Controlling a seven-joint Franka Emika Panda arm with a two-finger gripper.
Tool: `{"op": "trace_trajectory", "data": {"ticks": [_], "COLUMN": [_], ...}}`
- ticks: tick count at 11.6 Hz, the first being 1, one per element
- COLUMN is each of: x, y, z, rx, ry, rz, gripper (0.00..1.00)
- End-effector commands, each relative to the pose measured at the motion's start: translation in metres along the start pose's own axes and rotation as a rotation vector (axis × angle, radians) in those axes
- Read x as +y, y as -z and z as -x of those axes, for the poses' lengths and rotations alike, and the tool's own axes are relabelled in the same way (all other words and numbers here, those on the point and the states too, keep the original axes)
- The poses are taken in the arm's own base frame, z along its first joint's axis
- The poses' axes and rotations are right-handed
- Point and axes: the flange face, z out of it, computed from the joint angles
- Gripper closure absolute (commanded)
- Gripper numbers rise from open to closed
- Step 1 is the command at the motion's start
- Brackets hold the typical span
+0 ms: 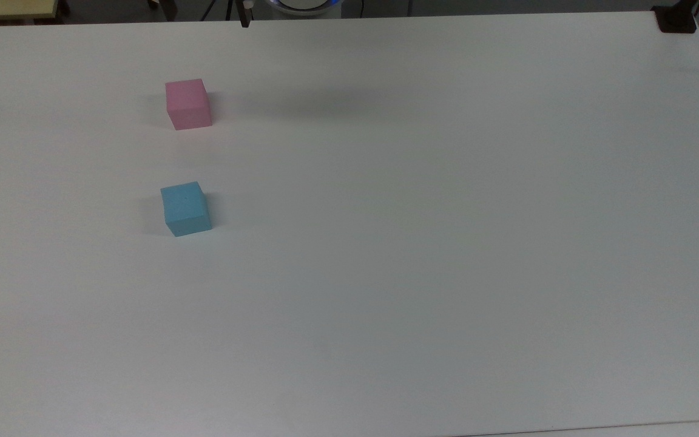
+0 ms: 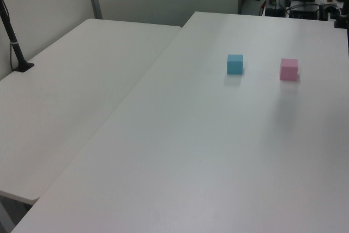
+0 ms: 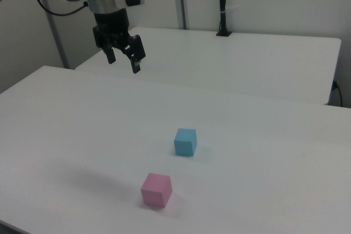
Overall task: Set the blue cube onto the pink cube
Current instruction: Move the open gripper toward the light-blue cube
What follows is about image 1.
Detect blue cube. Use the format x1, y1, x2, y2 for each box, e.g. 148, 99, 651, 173
160, 181, 213, 237

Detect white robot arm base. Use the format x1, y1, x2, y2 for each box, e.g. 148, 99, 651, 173
269, 0, 342, 17

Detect pink cube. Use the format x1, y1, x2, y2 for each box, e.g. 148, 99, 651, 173
164, 78, 213, 131

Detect black table clamp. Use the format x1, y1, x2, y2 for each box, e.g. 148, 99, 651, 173
652, 0, 699, 35

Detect thin black tripod legs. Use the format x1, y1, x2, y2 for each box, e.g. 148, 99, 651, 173
201, 0, 233, 21

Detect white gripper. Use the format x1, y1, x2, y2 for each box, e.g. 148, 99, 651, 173
162, 0, 254, 29

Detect yellow side table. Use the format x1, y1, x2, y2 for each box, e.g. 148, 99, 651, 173
0, 0, 60, 23

